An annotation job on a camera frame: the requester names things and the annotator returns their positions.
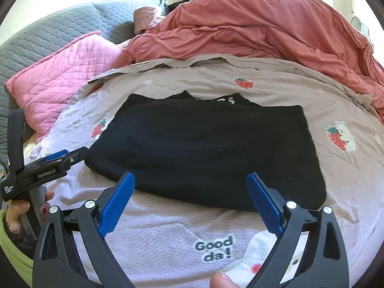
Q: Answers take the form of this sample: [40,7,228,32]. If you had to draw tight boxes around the black long-sleeve sweatshirt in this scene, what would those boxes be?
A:
[85,92,327,211]

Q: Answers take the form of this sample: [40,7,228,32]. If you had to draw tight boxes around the person's left hand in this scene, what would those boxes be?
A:
[5,188,55,232]

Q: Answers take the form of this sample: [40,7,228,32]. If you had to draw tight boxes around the person's right hand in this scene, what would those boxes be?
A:
[210,272,240,288]

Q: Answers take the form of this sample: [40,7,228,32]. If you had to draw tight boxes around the green sleeve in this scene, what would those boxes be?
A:
[1,210,33,287]

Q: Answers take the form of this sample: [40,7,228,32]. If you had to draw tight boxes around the pink quilted pillow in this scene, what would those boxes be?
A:
[5,30,128,142]

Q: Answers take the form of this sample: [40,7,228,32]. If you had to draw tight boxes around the beige strawberry bear bedsheet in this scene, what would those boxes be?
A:
[27,54,383,287]

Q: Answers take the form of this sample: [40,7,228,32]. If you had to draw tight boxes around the grey quilted headboard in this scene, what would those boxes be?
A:
[1,0,155,162]

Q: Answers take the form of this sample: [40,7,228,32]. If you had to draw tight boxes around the dusty pink small pillow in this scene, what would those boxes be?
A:
[133,6,163,35]

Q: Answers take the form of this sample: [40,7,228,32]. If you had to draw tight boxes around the salmon red duvet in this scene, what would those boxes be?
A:
[125,0,383,116]

